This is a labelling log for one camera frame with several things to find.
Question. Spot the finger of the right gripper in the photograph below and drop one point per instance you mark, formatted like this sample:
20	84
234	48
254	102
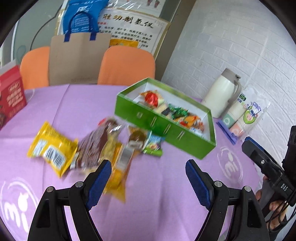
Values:
252	147
256	155

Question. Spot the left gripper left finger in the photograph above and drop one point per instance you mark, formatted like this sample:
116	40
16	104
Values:
49	222

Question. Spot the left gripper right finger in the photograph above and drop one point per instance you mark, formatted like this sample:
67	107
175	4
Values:
247	222

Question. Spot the brown clear small packet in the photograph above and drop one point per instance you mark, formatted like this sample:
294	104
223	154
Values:
198	126

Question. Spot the brown clear snack bag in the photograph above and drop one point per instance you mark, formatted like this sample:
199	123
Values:
97	146

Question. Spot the pink cracker packet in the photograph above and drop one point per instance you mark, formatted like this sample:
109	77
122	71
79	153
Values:
163	109

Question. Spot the orange clear snack bag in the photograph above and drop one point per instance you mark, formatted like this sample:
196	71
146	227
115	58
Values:
121	162

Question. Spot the red snack packet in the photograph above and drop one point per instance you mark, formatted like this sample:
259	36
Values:
152	98

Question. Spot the orange vegetable snack packet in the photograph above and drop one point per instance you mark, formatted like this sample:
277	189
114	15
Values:
188	121

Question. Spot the green pea snack packet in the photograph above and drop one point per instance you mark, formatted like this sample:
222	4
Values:
177	112

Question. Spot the person's right hand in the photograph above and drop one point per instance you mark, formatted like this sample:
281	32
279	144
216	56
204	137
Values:
276	207

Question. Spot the paper cups pack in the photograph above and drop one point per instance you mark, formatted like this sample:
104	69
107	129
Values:
244	114

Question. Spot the white thermos jug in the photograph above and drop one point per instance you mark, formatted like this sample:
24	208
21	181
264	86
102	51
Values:
224	91

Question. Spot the yellow snack bag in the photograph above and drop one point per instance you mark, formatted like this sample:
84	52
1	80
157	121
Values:
55	148

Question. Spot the purple tablecloth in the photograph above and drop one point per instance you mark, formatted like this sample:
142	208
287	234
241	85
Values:
160	202

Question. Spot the green plum snack packet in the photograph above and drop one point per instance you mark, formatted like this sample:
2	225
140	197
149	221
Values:
152	145

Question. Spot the small red candy packet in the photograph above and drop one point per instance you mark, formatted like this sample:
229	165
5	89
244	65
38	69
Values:
103	122

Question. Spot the green open box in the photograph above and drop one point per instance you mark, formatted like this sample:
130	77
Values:
131	107

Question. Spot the brown pickle snack packet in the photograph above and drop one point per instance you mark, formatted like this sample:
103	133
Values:
137	137

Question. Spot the red cracker box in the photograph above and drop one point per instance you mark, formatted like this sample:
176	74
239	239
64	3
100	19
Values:
12	94

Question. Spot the left orange chair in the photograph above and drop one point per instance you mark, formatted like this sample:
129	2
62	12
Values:
34	68

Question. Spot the orange chair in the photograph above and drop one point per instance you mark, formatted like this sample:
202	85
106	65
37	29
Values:
34	68
123	65

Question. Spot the right orange chair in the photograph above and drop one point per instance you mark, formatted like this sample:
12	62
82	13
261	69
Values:
123	65

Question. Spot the brown cardboard sheet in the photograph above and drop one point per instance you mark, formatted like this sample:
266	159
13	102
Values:
76	58

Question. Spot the white text poster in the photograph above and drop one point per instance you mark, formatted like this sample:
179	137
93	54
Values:
134	29

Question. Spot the blue tote bag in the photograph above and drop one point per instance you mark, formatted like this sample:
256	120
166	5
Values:
82	16

